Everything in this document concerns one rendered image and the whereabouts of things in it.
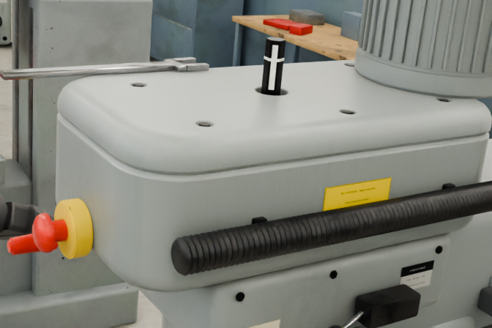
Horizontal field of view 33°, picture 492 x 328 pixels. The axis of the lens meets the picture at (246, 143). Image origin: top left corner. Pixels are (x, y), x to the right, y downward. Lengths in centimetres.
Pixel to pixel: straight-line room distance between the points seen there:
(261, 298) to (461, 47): 37
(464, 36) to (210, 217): 38
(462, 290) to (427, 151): 24
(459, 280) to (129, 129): 51
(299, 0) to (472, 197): 701
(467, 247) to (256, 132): 39
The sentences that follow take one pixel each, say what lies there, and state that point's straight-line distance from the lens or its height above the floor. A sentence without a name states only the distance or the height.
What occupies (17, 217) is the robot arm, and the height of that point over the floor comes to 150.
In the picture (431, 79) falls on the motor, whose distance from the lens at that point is 98.
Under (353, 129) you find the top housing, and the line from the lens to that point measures 84.
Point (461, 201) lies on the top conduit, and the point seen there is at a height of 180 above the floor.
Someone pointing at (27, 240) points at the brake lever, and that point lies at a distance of 96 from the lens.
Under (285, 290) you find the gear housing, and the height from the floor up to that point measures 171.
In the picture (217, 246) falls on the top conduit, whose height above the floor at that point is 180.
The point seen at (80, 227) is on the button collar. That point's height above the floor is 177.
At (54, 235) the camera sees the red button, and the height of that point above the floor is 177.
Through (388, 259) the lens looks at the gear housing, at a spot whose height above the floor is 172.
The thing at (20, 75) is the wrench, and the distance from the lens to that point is 90.
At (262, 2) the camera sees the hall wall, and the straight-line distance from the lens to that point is 841.
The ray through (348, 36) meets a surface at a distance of 685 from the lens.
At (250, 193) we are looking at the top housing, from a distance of 78.
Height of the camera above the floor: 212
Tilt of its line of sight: 18 degrees down
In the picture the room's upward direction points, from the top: 5 degrees clockwise
